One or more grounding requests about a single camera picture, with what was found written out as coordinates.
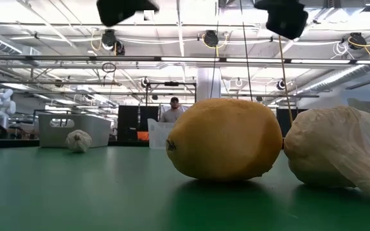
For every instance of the yellow lemon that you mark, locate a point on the yellow lemon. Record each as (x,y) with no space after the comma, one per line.
(223,141)

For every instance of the white garlic bulb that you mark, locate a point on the white garlic bulb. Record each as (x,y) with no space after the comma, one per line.
(332,147)
(79,142)

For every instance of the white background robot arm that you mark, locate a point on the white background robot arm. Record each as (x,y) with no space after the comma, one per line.
(3,106)

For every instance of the small black ceiling reel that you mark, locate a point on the small black ceiling reel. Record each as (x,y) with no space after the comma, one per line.
(280,85)
(144,82)

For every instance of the white building column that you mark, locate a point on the white building column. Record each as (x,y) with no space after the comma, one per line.
(209,83)

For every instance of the black panel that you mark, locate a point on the black panel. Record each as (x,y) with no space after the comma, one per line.
(128,123)
(148,112)

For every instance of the person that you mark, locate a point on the person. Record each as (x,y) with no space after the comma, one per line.
(172,116)

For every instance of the orange box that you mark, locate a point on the orange box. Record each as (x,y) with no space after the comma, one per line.
(142,136)

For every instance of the clear plastic bin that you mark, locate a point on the clear plastic bin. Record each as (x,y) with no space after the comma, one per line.
(157,134)

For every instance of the overhead metal rail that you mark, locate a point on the overhead metal rail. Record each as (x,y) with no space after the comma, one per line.
(75,58)

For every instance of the silver ventilation duct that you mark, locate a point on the silver ventilation duct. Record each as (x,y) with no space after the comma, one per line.
(348,75)

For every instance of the black metal frame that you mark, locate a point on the black metal frame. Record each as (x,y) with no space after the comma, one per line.
(171,83)

